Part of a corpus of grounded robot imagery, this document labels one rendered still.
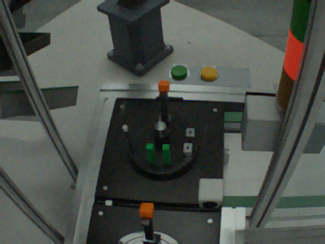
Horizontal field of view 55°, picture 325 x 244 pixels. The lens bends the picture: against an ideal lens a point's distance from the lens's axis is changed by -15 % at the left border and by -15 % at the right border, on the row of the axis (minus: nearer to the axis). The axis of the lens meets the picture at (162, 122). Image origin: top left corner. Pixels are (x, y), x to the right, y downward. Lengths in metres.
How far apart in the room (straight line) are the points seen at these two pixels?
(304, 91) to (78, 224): 0.49
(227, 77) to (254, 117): 0.44
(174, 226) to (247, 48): 0.65
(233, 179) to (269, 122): 0.33
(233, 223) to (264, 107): 0.29
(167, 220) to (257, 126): 0.28
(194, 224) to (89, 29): 0.81
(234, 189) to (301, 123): 0.36
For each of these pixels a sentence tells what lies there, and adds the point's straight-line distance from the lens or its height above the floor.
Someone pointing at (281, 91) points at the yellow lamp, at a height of 1.28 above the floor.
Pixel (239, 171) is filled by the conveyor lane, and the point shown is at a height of 0.92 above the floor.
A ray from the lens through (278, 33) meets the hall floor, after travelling 2.65.
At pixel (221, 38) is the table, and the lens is 1.12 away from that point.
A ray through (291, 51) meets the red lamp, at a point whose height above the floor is 1.34.
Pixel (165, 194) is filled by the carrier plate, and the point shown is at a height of 0.97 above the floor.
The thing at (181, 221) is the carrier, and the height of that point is 0.97.
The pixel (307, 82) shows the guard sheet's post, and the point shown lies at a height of 1.34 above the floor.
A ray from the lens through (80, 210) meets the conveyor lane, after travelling 0.69.
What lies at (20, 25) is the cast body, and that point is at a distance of 0.66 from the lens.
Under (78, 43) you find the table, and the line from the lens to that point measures 1.18.
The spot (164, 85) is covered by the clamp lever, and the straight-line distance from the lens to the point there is 0.67.
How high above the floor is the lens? 1.56
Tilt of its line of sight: 52 degrees down
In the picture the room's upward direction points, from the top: 7 degrees counter-clockwise
